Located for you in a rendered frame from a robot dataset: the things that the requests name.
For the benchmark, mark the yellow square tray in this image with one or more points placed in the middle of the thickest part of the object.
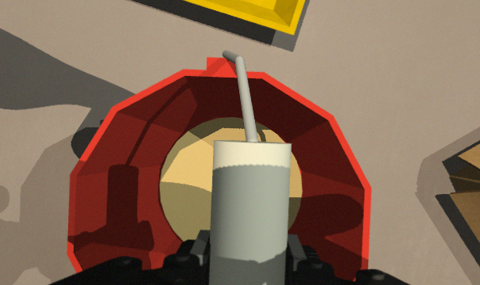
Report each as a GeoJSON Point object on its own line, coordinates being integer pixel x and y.
{"type": "Point", "coordinates": [282, 15]}

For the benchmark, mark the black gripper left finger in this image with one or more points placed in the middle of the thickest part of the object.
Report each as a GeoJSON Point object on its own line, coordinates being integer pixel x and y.
{"type": "Point", "coordinates": [182, 268]}

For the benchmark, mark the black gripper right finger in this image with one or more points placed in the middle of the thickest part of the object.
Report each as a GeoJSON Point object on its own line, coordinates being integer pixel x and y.
{"type": "Point", "coordinates": [298, 266]}

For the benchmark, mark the open brown cardboard box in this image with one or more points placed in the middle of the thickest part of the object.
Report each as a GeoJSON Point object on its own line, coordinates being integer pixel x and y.
{"type": "Point", "coordinates": [468, 179]}

